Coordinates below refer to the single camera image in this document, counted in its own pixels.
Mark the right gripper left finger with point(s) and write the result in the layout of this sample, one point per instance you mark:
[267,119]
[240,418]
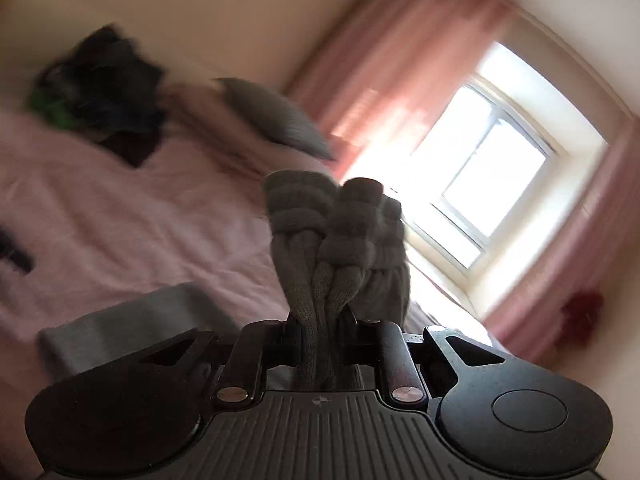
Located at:
[243,380]

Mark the pink curtain right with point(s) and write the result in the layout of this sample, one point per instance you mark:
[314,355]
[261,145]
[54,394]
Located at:
[529,319]

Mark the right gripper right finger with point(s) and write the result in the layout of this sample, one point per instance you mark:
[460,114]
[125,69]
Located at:
[396,375]

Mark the pink pillow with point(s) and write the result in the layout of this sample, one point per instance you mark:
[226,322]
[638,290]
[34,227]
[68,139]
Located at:
[220,124]

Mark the grey sweatpants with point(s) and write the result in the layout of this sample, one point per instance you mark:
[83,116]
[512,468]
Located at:
[336,249]

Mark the white window frame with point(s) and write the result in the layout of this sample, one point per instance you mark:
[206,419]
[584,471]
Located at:
[485,160]

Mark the dark maroon garment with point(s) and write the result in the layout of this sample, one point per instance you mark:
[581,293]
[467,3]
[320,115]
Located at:
[134,145]

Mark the grey checked pillow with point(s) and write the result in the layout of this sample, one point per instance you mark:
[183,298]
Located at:
[274,116]

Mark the black jacket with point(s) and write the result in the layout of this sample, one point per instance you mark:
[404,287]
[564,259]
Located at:
[105,82]

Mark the green knitted garment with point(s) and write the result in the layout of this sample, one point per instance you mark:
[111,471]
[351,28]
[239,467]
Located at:
[52,109]

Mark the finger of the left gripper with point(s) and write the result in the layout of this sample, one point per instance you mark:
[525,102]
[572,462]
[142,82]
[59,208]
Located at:
[11,251]

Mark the pink duvet cover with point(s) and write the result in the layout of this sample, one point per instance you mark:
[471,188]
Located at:
[102,232]

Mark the pink curtain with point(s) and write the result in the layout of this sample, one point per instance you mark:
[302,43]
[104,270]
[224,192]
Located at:
[529,319]
[388,73]

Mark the pink curtain left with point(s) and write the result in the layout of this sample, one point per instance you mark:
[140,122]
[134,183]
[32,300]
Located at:
[388,73]

